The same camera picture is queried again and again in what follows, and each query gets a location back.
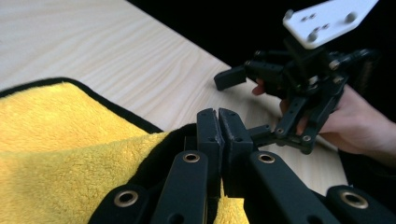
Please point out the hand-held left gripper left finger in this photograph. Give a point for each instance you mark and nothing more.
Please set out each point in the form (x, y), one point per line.
(211, 137)

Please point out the yellow and grey microfibre towel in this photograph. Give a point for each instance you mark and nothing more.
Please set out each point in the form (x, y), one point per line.
(62, 124)

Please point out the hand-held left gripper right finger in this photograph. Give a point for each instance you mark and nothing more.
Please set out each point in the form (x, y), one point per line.
(236, 143)

